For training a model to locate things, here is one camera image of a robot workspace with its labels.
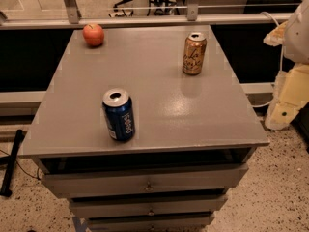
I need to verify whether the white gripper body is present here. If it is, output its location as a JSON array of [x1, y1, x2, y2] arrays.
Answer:
[[279, 64, 309, 112]]

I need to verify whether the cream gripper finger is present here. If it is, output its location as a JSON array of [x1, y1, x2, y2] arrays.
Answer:
[[265, 102, 298, 131], [263, 21, 287, 46]]

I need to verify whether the orange LaCroix can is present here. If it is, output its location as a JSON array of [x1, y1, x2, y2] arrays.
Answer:
[[183, 32, 207, 75]]

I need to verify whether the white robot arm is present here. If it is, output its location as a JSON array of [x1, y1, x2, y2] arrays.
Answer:
[[264, 0, 309, 130]]

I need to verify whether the blue Pepsi can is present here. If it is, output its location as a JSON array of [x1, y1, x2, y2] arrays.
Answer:
[[102, 88, 135, 141]]

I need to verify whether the grey drawer cabinet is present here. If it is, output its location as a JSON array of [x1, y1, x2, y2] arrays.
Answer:
[[20, 26, 267, 232]]

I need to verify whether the red apple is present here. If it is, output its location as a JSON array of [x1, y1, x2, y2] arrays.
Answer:
[[82, 24, 104, 46]]

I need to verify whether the grey metal railing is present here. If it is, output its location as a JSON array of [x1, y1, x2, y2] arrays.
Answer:
[[0, 0, 309, 31]]

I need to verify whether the black stand leg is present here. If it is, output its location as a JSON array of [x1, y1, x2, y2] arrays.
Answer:
[[0, 130, 24, 197]]

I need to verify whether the white cable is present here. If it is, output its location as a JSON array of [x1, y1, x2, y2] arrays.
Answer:
[[250, 11, 286, 109]]

